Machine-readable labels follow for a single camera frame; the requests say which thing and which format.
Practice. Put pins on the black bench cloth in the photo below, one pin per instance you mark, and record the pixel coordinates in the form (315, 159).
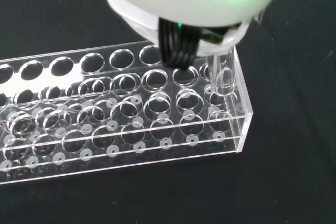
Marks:
(288, 129)

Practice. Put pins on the clear acrylic test tube rack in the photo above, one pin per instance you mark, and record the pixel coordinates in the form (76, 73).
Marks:
(126, 119)

